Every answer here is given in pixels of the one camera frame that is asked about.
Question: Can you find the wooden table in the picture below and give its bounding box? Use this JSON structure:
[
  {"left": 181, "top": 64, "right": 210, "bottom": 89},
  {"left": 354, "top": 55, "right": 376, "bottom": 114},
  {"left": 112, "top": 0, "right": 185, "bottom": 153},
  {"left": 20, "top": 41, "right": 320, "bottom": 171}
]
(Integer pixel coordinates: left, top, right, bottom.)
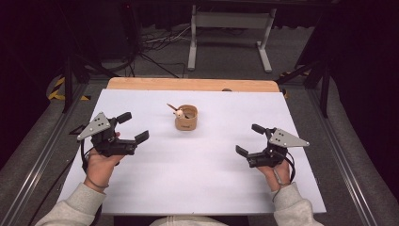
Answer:
[{"left": 106, "top": 77, "right": 280, "bottom": 93}]

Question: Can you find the person's right hand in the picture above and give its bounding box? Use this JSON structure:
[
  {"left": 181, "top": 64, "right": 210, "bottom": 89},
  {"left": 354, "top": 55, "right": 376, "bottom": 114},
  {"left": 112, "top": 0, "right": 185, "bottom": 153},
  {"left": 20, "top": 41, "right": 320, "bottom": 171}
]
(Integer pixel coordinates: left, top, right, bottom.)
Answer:
[{"left": 257, "top": 159, "right": 292, "bottom": 193}]

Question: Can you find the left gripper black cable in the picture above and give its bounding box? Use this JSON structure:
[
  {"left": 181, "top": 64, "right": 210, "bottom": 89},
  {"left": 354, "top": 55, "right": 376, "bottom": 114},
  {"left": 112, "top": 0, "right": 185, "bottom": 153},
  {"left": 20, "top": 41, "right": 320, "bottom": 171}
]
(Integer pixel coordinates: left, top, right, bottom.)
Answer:
[{"left": 80, "top": 139, "right": 95, "bottom": 174}]

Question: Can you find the wooden pen holder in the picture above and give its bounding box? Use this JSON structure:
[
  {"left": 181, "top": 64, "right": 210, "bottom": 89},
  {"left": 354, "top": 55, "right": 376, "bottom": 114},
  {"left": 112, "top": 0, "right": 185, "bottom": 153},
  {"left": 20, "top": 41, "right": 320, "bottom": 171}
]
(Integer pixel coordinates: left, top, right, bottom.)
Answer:
[{"left": 173, "top": 104, "right": 199, "bottom": 132}]

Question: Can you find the person's left hand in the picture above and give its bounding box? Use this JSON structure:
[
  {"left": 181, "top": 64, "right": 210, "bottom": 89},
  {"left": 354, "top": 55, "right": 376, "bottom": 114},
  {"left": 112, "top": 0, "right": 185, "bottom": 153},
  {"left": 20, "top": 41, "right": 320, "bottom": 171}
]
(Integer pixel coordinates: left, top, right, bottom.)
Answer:
[{"left": 84, "top": 131, "right": 126, "bottom": 193}]

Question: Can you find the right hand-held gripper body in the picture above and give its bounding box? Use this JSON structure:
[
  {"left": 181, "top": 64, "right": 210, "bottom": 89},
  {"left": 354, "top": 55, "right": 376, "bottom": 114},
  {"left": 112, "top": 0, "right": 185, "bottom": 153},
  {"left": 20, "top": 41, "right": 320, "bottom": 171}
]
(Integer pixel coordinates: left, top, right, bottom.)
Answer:
[{"left": 246, "top": 126, "right": 311, "bottom": 169}]

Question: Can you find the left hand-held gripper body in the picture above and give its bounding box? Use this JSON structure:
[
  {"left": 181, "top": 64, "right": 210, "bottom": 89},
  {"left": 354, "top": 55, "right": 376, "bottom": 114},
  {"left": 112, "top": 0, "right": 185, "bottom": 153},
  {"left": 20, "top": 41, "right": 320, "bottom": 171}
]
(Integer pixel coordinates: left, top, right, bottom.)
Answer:
[{"left": 76, "top": 111, "right": 139, "bottom": 158}]

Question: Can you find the metal floor rail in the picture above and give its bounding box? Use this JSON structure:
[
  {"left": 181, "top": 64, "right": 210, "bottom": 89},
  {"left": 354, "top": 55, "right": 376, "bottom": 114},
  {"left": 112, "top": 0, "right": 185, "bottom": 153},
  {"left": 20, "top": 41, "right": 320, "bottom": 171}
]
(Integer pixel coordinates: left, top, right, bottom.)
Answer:
[
  {"left": 305, "top": 89, "right": 382, "bottom": 226},
  {"left": 0, "top": 83, "right": 88, "bottom": 226}
]

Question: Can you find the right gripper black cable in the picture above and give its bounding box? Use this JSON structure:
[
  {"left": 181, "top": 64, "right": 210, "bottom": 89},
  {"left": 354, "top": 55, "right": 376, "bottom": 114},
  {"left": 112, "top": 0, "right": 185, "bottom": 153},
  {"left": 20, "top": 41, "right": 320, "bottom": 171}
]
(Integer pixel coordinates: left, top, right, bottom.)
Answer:
[{"left": 280, "top": 150, "right": 296, "bottom": 184}]

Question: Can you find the black tripod stand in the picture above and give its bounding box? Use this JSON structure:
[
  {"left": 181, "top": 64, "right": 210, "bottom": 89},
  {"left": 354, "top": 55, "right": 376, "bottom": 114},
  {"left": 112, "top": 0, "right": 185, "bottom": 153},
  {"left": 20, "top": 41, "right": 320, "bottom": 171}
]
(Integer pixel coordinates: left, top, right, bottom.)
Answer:
[
  {"left": 276, "top": 56, "right": 330, "bottom": 119},
  {"left": 60, "top": 53, "right": 120, "bottom": 114}
]

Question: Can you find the black triangular bracket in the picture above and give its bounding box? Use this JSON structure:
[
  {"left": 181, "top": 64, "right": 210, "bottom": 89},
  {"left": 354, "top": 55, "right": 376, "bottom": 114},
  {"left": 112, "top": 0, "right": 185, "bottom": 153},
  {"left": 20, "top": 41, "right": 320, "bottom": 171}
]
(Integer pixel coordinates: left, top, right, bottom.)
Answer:
[{"left": 69, "top": 124, "right": 88, "bottom": 136}]

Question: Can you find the yellow black floor tape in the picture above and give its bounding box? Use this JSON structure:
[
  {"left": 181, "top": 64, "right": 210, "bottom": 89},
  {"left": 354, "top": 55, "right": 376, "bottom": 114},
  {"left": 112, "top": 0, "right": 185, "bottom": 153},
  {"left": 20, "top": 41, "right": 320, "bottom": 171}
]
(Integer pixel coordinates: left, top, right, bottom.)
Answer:
[
  {"left": 46, "top": 76, "right": 92, "bottom": 102},
  {"left": 279, "top": 70, "right": 311, "bottom": 99}
]

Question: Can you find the white board sheet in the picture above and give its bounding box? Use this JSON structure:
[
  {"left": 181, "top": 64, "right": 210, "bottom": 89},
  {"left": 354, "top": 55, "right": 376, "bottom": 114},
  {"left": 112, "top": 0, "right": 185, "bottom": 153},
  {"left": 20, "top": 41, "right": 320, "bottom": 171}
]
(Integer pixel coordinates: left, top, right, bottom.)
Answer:
[{"left": 56, "top": 89, "right": 327, "bottom": 217}]

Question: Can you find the person's torso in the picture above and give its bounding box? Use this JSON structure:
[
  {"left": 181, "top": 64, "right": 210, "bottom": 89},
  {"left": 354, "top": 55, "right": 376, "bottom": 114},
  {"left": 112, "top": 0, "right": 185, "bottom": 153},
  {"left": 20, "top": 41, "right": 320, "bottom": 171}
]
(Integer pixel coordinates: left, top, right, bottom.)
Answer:
[{"left": 150, "top": 216, "right": 230, "bottom": 226}]

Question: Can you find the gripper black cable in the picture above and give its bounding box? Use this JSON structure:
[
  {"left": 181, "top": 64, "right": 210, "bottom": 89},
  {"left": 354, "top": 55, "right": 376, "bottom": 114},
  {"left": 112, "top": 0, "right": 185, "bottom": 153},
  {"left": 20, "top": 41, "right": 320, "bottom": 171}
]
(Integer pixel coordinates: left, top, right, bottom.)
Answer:
[
  {"left": 280, "top": 150, "right": 296, "bottom": 184},
  {"left": 80, "top": 139, "right": 95, "bottom": 174}
]

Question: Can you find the white metal stand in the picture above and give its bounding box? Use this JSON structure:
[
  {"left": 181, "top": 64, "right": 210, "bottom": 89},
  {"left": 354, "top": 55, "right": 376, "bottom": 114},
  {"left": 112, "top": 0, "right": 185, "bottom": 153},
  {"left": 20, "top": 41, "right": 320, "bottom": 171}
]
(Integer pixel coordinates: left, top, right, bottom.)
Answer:
[{"left": 186, "top": 4, "right": 278, "bottom": 73}]

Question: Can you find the bundle of floor cables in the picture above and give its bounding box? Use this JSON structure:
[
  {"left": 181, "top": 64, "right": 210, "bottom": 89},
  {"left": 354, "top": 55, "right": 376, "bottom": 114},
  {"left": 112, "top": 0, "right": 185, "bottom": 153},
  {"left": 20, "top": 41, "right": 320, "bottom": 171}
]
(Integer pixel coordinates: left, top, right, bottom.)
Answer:
[{"left": 137, "top": 24, "right": 192, "bottom": 53}]

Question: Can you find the thin black floor cable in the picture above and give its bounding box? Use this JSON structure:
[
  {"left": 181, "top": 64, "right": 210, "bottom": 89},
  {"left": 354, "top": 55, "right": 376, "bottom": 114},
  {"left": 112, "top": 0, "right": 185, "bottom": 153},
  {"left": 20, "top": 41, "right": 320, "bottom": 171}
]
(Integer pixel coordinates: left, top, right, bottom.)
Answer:
[{"left": 27, "top": 154, "right": 79, "bottom": 226}]

